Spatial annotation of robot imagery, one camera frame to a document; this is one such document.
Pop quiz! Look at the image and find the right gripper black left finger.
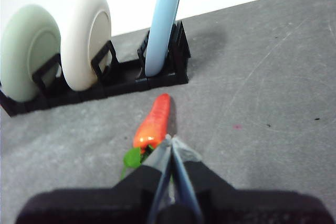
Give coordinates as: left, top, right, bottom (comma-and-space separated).
15, 134, 172, 224

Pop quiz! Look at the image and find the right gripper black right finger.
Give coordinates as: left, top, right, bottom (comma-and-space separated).
172, 135, 336, 224

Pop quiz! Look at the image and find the green plate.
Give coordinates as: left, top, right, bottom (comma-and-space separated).
0, 4, 61, 103

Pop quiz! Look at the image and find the black plate rack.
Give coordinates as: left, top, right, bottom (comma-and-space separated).
0, 20, 192, 117

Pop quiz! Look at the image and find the cream plate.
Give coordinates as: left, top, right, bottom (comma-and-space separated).
60, 0, 112, 91

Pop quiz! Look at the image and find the blue plate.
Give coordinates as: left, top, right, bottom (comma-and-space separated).
145, 0, 183, 78

